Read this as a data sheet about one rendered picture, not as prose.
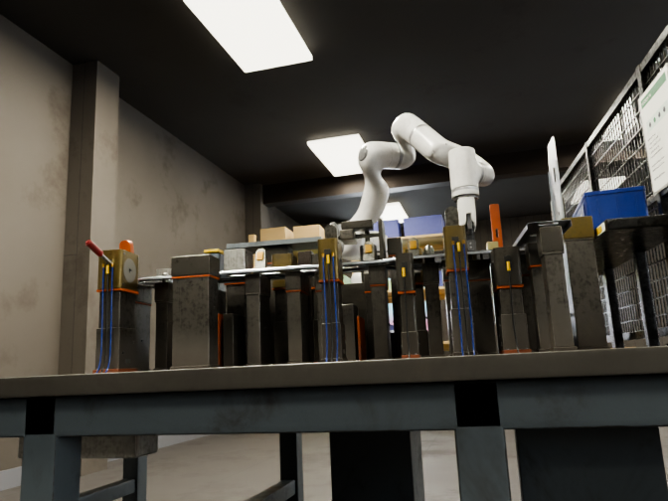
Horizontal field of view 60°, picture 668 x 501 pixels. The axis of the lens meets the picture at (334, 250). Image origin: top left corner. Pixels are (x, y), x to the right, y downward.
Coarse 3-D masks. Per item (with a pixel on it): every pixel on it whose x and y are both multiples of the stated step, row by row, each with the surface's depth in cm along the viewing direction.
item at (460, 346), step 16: (448, 240) 152; (464, 240) 151; (448, 256) 151; (464, 256) 150; (448, 272) 153; (464, 272) 151; (464, 288) 150; (464, 304) 148; (464, 320) 148; (464, 336) 148; (464, 352) 146
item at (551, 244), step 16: (544, 240) 133; (560, 240) 132; (544, 256) 133; (560, 256) 132; (544, 272) 134; (560, 272) 131; (560, 288) 131; (560, 304) 130; (560, 320) 129; (560, 336) 129
